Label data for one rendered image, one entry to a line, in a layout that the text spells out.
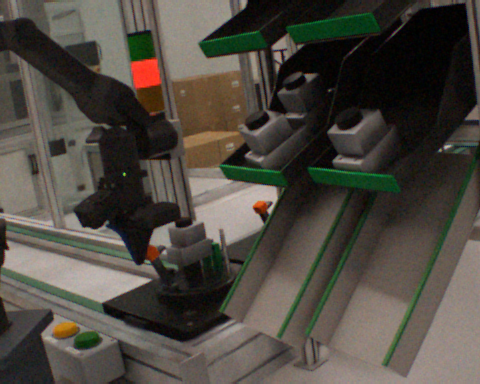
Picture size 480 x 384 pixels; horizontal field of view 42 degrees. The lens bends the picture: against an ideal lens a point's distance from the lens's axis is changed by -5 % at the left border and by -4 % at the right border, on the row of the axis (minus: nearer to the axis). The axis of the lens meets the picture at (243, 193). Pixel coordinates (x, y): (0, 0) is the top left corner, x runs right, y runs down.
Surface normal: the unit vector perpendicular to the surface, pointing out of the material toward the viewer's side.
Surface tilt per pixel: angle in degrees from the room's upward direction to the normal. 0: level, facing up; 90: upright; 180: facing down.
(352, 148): 115
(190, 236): 90
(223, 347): 90
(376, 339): 45
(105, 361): 90
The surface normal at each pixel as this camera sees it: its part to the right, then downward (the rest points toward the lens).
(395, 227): -0.69, -0.50
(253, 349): 0.69, 0.05
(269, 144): 0.44, 0.21
